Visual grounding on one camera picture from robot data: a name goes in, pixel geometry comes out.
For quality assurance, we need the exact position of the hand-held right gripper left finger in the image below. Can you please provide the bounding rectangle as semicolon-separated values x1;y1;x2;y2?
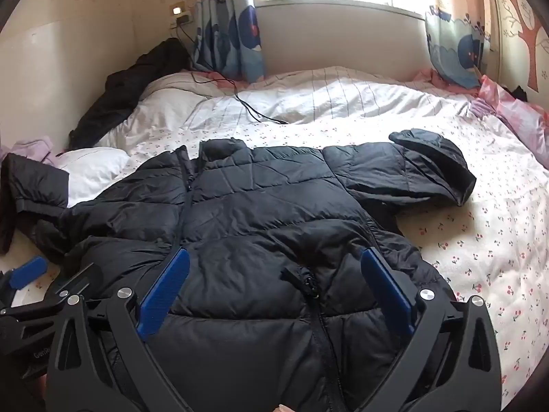
45;249;191;412

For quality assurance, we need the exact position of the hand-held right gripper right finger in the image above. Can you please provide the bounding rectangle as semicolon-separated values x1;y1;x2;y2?
359;248;503;412

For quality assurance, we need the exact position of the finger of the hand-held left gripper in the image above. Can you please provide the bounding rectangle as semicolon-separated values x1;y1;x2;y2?
0;263;104;322
0;256;49;310

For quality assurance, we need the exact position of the black puffer jacket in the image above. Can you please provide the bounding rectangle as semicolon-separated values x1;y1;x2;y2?
0;128;478;412

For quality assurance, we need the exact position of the plain white quilt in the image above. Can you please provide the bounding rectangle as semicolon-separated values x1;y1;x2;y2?
56;147;133;207

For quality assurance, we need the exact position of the purple jacket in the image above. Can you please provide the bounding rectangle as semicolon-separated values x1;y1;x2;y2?
0;137;65;166

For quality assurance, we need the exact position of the black coat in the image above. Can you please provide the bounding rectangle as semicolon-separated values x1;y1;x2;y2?
69;38;191;149

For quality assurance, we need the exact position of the white striped duvet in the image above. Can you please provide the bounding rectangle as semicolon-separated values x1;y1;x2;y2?
96;66;481;147

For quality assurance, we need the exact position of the pink pillow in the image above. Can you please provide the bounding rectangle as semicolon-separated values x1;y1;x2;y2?
478;75;549;168

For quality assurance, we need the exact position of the printed blue pink curtain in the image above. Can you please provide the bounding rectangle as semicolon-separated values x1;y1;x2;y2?
424;0;498;89
191;0;267;82

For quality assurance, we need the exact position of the beige bed headboard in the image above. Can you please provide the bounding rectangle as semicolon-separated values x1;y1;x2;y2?
0;0;432;151

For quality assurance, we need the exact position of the white wardrobe with tree decal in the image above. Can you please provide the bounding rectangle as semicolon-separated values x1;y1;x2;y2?
487;0;549;99

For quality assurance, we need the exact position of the black cable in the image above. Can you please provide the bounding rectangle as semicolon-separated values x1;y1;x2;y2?
178;21;289;126

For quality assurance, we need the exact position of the wall socket panel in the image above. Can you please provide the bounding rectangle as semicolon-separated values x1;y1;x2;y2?
168;1;193;28

